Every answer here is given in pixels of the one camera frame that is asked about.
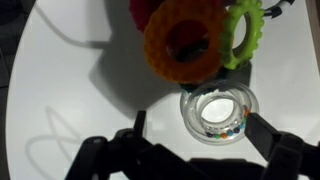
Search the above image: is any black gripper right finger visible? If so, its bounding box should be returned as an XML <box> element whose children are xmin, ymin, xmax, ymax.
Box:
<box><xmin>244</xmin><ymin>112</ymin><xmax>283</xmax><ymax>161</ymax></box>

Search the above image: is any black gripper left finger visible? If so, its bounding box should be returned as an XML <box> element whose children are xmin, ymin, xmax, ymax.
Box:
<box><xmin>133</xmin><ymin>110</ymin><xmax>148</xmax><ymax>138</ymax></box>

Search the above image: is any clear ring with coloured beads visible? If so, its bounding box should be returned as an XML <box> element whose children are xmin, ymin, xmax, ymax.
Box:
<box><xmin>179</xmin><ymin>79</ymin><xmax>260</xmax><ymax>146</ymax></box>

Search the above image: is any orange textured ring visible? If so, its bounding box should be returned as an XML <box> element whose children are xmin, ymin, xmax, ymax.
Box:
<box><xmin>143</xmin><ymin>0</ymin><xmax>231</xmax><ymax>84</ymax></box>

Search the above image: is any lime green toothed ring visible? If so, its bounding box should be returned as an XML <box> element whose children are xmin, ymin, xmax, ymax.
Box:
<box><xmin>219</xmin><ymin>0</ymin><xmax>266</xmax><ymax>70</ymax></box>

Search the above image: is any red textured ring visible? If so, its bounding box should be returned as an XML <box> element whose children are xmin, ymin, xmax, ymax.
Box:
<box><xmin>129</xmin><ymin>0</ymin><xmax>168</xmax><ymax>33</ymax></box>

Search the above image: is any black and white ring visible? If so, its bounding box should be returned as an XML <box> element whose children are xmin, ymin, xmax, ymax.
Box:
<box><xmin>261</xmin><ymin>0</ymin><xmax>296</xmax><ymax>19</ymax></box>

